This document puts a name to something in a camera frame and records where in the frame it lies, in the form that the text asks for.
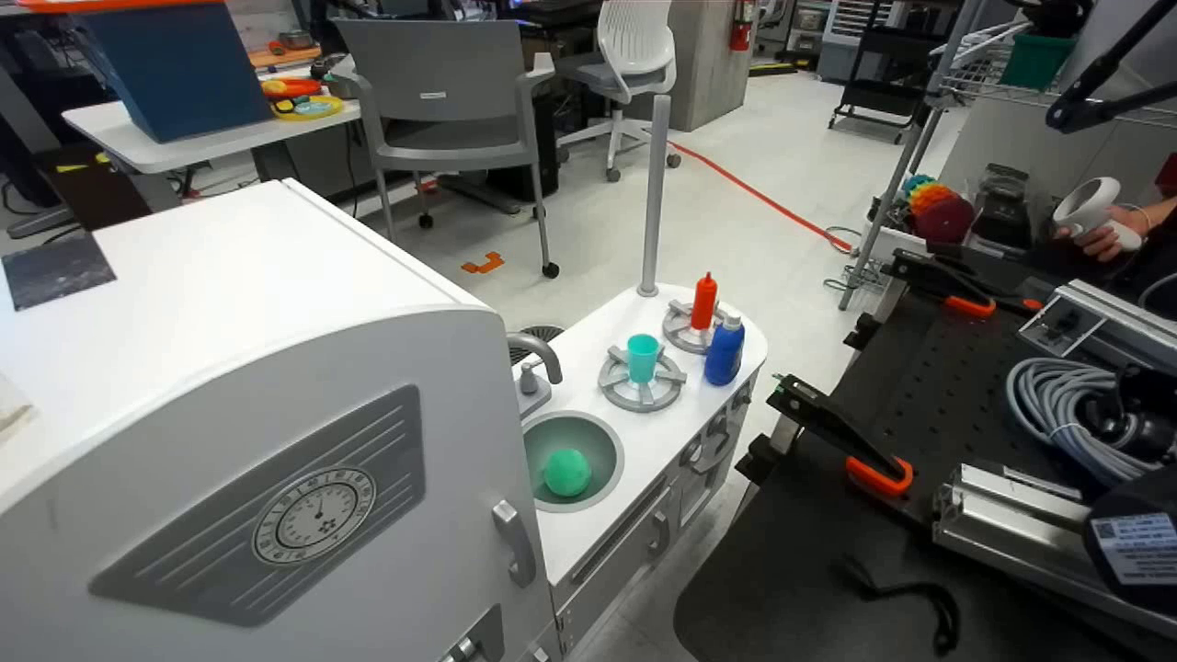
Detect person's hand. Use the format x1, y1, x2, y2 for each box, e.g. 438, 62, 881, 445
1077, 207, 1160, 262

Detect grey toy faucet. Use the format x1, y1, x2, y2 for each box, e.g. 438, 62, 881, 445
509, 333, 563, 414

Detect black orange clamp rear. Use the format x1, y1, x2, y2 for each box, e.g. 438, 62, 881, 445
885, 249, 1040, 321

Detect black orange clamp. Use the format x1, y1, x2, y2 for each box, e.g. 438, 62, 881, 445
736, 376, 915, 500
885, 249, 1040, 321

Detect black orange clamp front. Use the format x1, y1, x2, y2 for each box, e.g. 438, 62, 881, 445
736, 376, 915, 500

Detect blue can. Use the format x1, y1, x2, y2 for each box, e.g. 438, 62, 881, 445
703, 316, 748, 387

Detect red ketchup bottle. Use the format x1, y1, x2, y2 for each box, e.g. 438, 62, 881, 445
691, 272, 718, 331

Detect grey rear burner grate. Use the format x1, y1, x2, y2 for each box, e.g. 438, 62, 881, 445
664, 300, 739, 353

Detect grey burner grate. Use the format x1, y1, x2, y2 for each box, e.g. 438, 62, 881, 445
664, 300, 739, 353
596, 346, 687, 413

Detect grey vertical pole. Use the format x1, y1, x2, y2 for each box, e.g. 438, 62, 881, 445
637, 94, 670, 298

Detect grey front burner grate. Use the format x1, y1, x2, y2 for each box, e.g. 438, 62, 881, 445
596, 346, 687, 413

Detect teal plastic cup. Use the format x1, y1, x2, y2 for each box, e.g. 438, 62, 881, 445
625, 333, 664, 382

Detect white office chair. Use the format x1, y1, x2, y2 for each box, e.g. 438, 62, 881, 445
560, 0, 679, 180

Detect white toy kitchen counter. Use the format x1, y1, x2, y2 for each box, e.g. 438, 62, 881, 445
524, 284, 768, 662

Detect green sink bowl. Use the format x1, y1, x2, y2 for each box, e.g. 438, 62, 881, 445
524, 414, 623, 510

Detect green ball in sink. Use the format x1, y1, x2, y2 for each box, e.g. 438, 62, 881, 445
541, 449, 592, 500

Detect orange object on floor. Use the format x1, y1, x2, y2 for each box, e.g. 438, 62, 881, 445
462, 249, 503, 275

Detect grey office chair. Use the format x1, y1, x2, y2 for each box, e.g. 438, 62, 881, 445
339, 18, 560, 279

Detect colourful toys on table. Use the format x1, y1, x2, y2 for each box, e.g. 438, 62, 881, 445
263, 78, 341, 116

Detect white toy fridge cabinet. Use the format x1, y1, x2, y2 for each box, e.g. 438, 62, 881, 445
0, 180, 560, 662

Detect blue box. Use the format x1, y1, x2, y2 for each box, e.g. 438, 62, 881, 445
75, 2, 269, 142

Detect white table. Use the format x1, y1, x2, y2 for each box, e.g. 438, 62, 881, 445
61, 67, 367, 175

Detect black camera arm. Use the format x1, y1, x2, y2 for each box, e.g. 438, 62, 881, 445
1044, 0, 1177, 132

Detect coiled grey cable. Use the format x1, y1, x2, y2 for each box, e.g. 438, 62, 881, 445
1003, 353, 1162, 487

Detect black wire cart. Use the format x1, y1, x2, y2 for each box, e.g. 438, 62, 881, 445
829, 0, 965, 129

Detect orange floor cable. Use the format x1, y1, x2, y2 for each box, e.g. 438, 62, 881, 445
666, 138, 856, 256

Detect aluminium extrusion rail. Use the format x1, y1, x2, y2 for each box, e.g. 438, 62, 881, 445
932, 462, 1177, 639

